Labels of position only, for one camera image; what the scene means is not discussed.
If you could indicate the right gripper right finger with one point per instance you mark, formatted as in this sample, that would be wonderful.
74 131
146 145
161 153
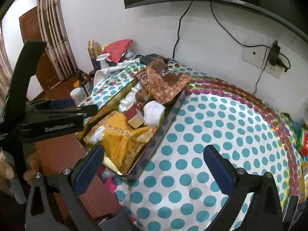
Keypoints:
264 211

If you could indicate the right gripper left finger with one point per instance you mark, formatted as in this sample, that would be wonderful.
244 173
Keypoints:
42 212

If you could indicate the beige medicine box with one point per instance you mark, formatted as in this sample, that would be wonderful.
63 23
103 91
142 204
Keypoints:
134 116

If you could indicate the white sock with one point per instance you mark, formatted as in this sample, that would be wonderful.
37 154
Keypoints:
153 113

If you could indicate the person's left hand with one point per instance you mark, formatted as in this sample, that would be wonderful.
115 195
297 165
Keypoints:
7 172

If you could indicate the white plastic jar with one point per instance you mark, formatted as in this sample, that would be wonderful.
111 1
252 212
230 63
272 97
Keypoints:
78 95

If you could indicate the red green medicine box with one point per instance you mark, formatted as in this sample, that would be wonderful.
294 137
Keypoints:
302 142

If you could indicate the polka dot cloth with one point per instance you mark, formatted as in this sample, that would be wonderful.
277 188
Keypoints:
176 190

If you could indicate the yellow snack bag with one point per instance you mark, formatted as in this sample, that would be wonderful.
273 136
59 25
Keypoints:
120 141

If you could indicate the wooden door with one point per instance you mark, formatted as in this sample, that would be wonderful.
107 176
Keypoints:
30 30

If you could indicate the white spray bottle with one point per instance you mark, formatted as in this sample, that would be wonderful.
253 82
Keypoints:
102 59

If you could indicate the dark metal tin box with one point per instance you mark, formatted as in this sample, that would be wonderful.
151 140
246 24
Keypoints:
120 102

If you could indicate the brown curtain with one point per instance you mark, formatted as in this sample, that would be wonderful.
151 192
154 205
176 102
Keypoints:
53 32

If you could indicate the red paper bag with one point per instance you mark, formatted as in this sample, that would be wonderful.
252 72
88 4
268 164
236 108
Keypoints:
117 49

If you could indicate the brown round ball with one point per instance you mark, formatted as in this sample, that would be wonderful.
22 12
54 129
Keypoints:
142 95

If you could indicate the black phone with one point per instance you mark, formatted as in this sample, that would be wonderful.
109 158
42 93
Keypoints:
147 59

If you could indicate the brown patterned tin lid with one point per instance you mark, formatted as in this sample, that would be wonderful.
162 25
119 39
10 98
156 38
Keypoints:
163 83

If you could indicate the black power adapter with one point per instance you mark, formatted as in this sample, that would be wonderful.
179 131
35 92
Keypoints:
274 53

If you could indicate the white wall socket plate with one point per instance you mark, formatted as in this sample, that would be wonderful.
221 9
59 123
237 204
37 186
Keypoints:
257 57

